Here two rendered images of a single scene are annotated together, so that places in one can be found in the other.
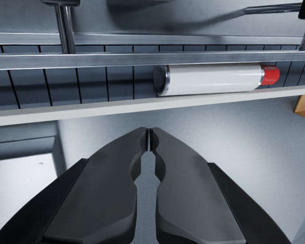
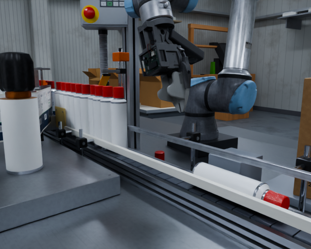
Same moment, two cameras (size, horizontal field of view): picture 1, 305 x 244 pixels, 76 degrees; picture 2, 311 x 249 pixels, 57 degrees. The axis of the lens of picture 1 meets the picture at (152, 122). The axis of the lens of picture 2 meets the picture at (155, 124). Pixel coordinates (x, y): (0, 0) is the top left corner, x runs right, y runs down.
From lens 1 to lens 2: 0.75 m
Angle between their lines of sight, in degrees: 110
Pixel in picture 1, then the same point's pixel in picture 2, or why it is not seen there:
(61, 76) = not seen: hidden behind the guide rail
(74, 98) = (157, 172)
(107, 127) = (143, 206)
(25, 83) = not seen: hidden behind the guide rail
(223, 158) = not seen: outside the picture
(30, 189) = (89, 176)
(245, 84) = (247, 180)
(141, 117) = (166, 215)
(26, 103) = (142, 166)
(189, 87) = (209, 167)
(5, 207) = (70, 174)
